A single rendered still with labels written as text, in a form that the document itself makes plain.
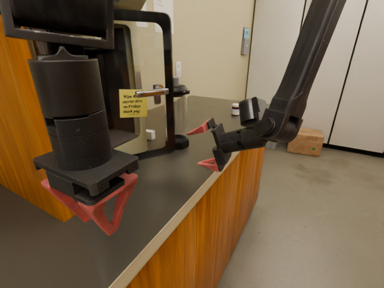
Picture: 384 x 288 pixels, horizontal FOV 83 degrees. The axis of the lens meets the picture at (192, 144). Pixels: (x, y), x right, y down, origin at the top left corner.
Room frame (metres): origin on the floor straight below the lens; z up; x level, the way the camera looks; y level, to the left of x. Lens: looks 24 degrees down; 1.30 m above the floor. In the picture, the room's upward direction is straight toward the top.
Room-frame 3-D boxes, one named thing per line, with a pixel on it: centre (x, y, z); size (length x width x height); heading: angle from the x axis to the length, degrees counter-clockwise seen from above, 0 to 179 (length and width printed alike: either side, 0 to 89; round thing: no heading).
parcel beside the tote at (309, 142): (2.76, -1.55, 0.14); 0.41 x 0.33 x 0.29; 67
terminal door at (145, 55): (0.57, 0.19, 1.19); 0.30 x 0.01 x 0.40; 120
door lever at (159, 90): (0.59, 0.11, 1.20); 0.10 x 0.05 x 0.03; 120
